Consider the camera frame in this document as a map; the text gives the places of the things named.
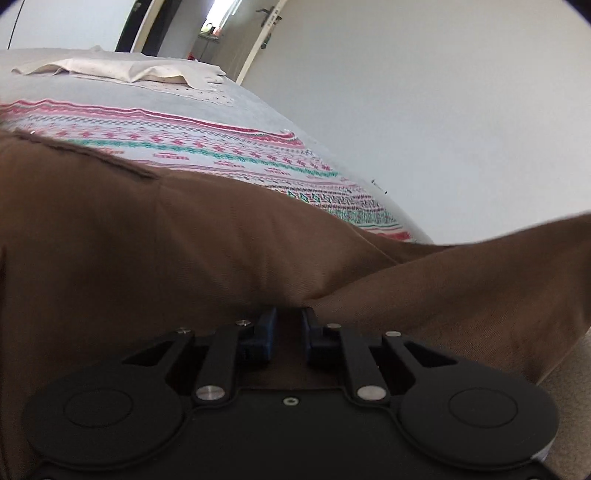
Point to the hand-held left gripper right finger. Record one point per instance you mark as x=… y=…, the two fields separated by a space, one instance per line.
x=310 y=334

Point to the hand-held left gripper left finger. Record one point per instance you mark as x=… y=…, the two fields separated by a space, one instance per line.
x=264 y=334

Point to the brown fleece-lined garment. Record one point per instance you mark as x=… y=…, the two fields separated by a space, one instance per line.
x=184 y=254

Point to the red green patterned blanket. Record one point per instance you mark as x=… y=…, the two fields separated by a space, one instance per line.
x=184 y=138

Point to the bed with grey sheet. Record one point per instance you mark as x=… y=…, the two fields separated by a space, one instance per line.
x=256 y=113

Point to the cream cloth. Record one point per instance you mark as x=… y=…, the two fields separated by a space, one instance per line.
x=138 y=71

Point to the white door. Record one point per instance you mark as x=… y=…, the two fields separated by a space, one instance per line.
x=268 y=41

